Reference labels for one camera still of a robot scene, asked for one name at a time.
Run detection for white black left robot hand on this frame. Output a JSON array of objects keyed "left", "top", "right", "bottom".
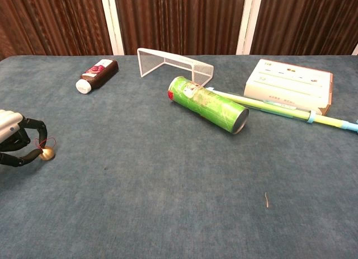
[{"left": 0, "top": 109, "right": 48, "bottom": 168}]

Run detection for small gold bell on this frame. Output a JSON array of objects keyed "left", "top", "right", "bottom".
[{"left": 34, "top": 137, "right": 57, "bottom": 162}]

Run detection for green and blue hand pump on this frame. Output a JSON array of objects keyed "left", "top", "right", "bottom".
[{"left": 205, "top": 86, "right": 358, "bottom": 135}]

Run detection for brown bottle with white cap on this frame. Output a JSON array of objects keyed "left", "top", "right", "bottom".
[{"left": 75, "top": 58, "right": 120, "bottom": 95}]

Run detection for blue felt table mat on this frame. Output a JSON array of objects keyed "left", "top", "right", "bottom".
[{"left": 0, "top": 55, "right": 358, "bottom": 259}]

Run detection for green cylindrical chip can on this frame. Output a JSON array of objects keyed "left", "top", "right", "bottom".
[{"left": 167, "top": 76, "right": 250, "bottom": 135}]

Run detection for white flat cardboard box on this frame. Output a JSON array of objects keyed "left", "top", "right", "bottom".
[{"left": 243, "top": 58, "right": 335, "bottom": 116}]

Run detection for brown screen panel white frame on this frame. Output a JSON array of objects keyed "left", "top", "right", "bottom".
[
  {"left": 236, "top": 0, "right": 358, "bottom": 56},
  {"left": 100, "top": 0, "right": 263, "bottom": 56},
  {"left": 0, "top": 0, "right": 125, "bottom": 61}
]

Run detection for white wire mesh rack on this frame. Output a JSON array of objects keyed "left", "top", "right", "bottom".
[{"left": 136, "top": 47, "right": 215, "bottom": 88}]

